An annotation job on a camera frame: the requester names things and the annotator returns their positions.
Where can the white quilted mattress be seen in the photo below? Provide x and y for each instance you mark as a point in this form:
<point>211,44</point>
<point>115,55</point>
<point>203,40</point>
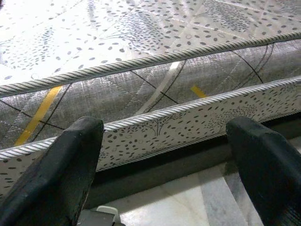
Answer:
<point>117,35</point>

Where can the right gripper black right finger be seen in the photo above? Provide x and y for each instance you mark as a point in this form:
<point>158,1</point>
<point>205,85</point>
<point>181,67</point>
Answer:
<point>270,179</point>

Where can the dark bed frame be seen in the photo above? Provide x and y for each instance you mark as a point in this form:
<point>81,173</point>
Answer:
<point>164,164</point>

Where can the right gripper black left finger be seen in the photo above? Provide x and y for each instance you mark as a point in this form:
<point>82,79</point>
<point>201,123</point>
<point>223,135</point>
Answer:
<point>51,183</point>

